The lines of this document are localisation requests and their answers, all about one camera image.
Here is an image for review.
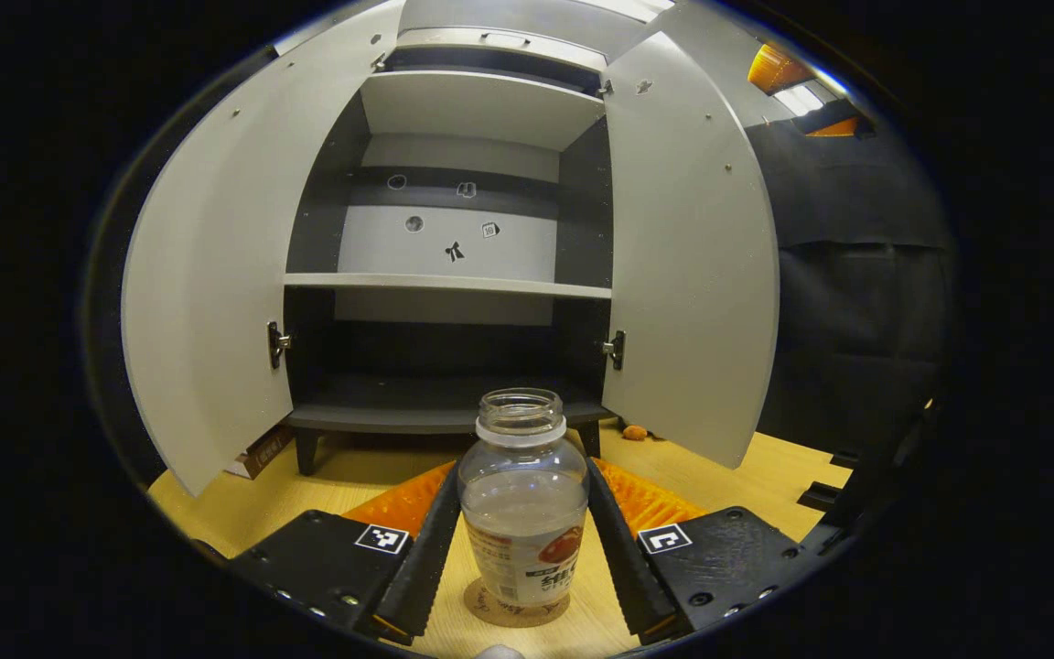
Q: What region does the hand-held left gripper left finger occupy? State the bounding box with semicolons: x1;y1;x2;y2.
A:
230;458;462;646

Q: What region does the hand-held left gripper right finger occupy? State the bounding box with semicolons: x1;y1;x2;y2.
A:
585;456;844;646

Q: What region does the round brown coaster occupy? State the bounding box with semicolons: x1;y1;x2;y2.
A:
463;577;572;629

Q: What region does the clear plastic bottle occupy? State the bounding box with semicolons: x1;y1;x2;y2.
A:
457;388;592;610

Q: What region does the grey cabinet door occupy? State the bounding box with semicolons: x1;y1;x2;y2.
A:
122;0;406;497
600;32;780;470

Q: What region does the grey cabinet shelf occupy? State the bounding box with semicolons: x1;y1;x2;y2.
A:
285;273;613;301
360;71;607;152

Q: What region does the grey cabinet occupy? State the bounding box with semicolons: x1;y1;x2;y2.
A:
122;0;780;497

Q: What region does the small ceiling light panel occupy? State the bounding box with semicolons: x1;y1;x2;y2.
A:
774;84;826;116

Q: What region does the black backdrop cloth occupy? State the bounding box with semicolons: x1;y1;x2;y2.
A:
745;87;960;459

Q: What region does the brown book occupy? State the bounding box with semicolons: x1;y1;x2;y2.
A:
225;426;296;480

